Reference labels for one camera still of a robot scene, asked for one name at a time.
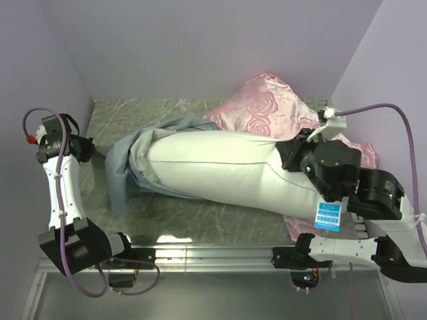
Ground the green beige patchwork pillowcase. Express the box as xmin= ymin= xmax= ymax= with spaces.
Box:
xmin=105 ymin=117 xmax=219 ymax=214

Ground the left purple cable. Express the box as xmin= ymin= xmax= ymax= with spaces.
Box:
xmin=22 ymin=107 xmax=161 ymax=297

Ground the white pillow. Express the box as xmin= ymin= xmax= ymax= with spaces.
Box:
xmin=146 ymin=131 xmax=323 ymax=219

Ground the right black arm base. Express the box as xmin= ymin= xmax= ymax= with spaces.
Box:
xmin=272 ymin=247 xmax=320 ymax=292

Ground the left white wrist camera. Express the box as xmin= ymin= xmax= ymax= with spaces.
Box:
xmin=26 ymin=125 xmax=47 ymax=145

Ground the blue pillow care label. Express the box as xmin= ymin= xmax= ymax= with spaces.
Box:
xmin=314 ymin=202 xmax=342 ymax=232

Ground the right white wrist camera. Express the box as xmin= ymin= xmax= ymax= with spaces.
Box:
xmin=306 ymin=107 xmax=347 ymax=143

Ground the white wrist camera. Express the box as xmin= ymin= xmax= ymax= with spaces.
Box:
xmin=26 ymin=125 xmax=47 ymax=145
xmin=306 ymin=107 xmax=347 ymax=143

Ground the aluminium front rail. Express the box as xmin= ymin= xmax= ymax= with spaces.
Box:
xmin=33 ymin=242 xmax=334 ymax=275

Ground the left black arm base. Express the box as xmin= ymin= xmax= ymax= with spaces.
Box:
xmin=97 ymin=249 xmax=161 ymax=297

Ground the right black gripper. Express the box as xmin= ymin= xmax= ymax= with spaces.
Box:
xmin=278 ymin=126 xmax=338 ymax=202

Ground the pink rose satin pillow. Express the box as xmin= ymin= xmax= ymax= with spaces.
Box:
xmin=203 ymin=73 xmax=379 ymax=241

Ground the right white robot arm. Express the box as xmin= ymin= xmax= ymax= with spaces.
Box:
xmin=272 ymin=129 xmax=426 ymax=283

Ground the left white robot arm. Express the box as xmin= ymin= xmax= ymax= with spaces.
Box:
xmin=36 ymin=113 xmax=135 ymax=275

